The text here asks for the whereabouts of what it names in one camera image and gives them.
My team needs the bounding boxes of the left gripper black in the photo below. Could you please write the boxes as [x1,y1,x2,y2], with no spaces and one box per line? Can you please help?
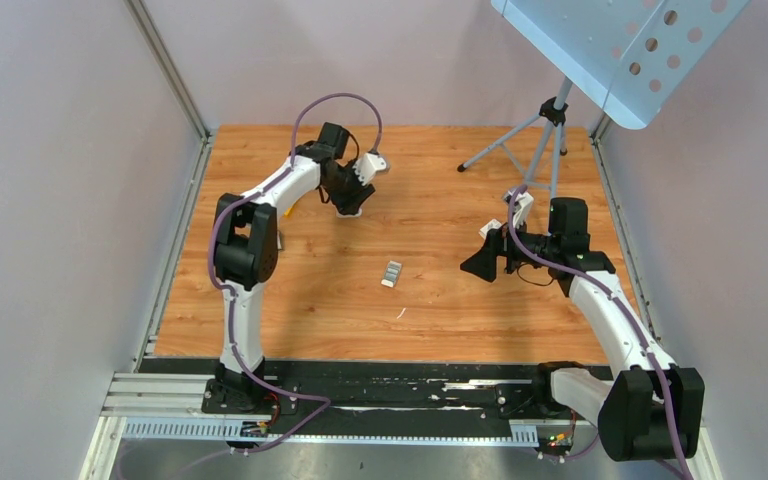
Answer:
[322,160,374,216]

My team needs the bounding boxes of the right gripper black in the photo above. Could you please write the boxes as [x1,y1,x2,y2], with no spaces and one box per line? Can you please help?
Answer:
[460,211,559,283]

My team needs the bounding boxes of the pink stapler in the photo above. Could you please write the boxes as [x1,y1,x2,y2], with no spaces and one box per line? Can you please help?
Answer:
[337,208,363,218]

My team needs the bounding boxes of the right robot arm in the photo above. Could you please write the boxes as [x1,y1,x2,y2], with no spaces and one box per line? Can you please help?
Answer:
[460,190,705,465]

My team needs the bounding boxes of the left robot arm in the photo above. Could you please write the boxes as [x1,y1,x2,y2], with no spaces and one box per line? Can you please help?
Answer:
[204,123,389,413]

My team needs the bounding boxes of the small white staple box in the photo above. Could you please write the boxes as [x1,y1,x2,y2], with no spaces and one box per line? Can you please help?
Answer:
[479,218,503,240]

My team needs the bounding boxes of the light blue music stand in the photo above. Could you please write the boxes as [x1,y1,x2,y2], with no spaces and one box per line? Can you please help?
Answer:
[457,0,749,195]

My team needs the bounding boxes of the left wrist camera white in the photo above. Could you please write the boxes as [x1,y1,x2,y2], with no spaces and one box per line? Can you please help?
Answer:
[353,152,390,185]

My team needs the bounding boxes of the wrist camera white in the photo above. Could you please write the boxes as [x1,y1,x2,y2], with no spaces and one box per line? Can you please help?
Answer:
[503,188,534,229]
[353,152,390,185]

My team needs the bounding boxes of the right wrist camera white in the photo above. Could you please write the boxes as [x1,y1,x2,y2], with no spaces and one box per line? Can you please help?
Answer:
[503,188,534,229]

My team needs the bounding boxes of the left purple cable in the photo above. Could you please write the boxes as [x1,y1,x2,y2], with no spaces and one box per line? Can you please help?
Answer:
[206,91,385,458]

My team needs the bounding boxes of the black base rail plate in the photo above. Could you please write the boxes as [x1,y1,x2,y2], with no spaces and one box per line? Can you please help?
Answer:
[201,359,586,440]

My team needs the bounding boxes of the aluminium frame post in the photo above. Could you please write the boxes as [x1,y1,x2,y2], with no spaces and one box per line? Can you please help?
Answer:
[124,0,212,142]

